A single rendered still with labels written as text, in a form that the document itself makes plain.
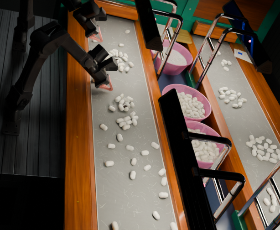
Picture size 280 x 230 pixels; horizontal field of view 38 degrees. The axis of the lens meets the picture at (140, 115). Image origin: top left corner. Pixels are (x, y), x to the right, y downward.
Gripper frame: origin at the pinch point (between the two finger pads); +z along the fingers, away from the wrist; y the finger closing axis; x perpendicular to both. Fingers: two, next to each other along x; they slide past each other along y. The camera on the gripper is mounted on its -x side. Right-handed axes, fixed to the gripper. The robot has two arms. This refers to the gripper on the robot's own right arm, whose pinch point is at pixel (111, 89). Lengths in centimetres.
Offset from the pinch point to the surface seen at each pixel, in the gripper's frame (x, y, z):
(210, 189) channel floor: -22, -48, 39
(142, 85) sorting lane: -10.3, 10.5, 14.7
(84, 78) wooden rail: 7.9, 4.1, -10.3
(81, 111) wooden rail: 9.2, -20.1, -11.6
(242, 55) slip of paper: -61, 58, 69
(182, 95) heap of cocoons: -24.4, 8.1, 31.3
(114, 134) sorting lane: 1.4, -28.9, 1.4
